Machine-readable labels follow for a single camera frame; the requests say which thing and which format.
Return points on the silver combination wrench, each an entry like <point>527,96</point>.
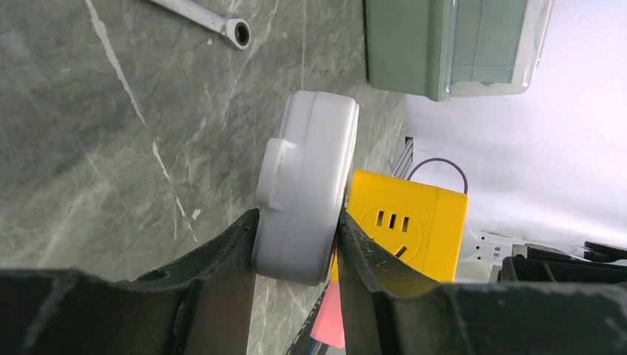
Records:
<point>235,31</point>

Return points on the translucent green storage box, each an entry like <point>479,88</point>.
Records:
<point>452,49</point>

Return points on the black aluminium base frame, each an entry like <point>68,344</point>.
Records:
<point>404,159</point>

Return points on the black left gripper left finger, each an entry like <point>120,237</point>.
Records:
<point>198,304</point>

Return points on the white plug adapter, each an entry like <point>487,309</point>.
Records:
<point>301,187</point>

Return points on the yellow cube plug adapter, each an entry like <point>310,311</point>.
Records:
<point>420,224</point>

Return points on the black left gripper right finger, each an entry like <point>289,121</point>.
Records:
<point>389,308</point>

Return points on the pink triangular plug adapter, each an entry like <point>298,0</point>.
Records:
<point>328,326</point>

